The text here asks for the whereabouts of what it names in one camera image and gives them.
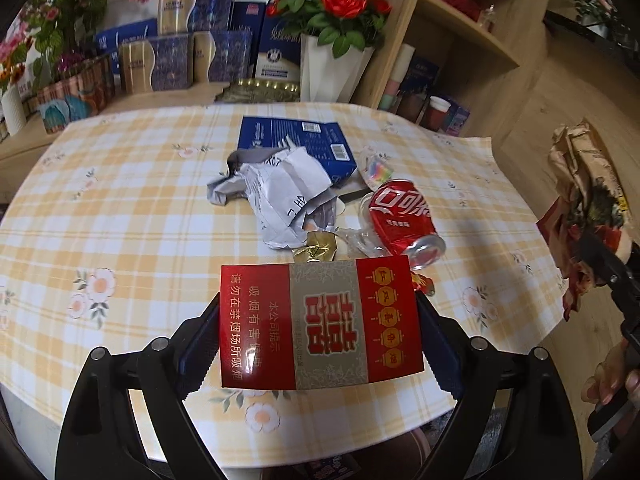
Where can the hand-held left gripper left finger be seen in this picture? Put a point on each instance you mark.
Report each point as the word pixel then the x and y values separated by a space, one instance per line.
pixel 200 347

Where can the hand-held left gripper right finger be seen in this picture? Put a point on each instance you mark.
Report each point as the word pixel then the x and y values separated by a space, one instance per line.
pixel 445 355

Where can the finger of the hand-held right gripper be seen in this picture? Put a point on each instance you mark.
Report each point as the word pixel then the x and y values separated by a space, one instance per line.
pixel 607 270

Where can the small red wrapper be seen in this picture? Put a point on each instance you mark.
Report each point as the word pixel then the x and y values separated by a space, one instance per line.
pixel 422 282

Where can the brown snack bag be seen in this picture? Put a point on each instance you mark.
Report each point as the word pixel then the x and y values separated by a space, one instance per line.
pixel 585 170

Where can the brown round waste bin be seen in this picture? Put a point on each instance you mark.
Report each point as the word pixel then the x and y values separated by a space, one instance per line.
pixel 400 455

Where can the red cigarette carton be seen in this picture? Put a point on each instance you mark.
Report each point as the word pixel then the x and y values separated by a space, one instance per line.
pixel 325 320

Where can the clear plastic wrapper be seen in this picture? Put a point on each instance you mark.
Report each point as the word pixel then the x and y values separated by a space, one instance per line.
pixel 360 242

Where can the red soda can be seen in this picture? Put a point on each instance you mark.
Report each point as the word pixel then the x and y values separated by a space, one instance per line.
pixel 400 215

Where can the gold wrapper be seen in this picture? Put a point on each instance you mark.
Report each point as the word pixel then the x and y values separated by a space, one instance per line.
pixel 315 249

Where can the white paper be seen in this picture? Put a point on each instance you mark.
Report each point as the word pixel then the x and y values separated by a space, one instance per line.
pixel 280 185

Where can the colourful candy wrapper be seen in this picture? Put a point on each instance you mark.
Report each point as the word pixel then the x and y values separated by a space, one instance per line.
pixel 377 172

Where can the blue cardboard box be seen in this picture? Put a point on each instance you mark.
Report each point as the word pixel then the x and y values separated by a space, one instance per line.
pixel 310 142

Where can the person's right hand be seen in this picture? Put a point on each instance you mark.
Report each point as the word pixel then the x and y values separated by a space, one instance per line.
pixel 612 377

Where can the yellow plaid floral tablecloth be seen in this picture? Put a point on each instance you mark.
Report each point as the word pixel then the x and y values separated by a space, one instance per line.
pixel 150 210

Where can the small blue carton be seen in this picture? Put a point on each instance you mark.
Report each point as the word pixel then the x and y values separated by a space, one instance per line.
pixel 457 117

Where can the red paper cup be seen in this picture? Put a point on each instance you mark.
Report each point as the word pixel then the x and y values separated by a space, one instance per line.
pixel 438 112

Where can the wooden shelf unit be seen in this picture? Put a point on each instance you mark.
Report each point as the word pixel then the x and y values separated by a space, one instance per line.
pixel 480 50

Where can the potted plant on dark shelf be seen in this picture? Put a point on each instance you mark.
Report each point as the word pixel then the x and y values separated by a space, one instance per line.
pixel 590 10

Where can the gold embossed tray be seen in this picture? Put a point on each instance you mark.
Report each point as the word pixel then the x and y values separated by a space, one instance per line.
pixel 260 92

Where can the dark blue printed box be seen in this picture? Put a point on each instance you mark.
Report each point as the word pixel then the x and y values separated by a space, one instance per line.
pixel 422 82

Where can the small glass bottle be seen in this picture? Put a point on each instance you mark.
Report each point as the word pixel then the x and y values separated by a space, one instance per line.
pixel 488 19

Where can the stack of pastel paper cups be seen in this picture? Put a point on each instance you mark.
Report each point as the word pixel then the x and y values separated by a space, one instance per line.
pixel 397 77

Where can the colourful patterned basket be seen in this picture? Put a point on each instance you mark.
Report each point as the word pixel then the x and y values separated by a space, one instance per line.
pixel 80 90

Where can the white ribbed vase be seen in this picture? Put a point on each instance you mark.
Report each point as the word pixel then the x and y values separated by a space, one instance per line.
pixel 12 110

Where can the white faceted vase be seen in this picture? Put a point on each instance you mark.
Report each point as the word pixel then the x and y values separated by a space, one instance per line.
pixel 330 72

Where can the blue and white box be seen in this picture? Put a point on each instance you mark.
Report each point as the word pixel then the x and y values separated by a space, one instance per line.
pixel 277 52

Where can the flat blue gift box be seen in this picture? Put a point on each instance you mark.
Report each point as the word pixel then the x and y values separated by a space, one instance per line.
pixel 120 40

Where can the orange artificial flowers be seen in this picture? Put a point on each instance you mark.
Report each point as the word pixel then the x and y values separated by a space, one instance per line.
pixel 7 76

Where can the red artificial rose bouquet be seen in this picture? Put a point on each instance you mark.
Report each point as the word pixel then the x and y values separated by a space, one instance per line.
pixel 330 5

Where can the pink artificial blossom plant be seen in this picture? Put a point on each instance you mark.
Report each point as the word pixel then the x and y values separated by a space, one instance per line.
pixel 65 5

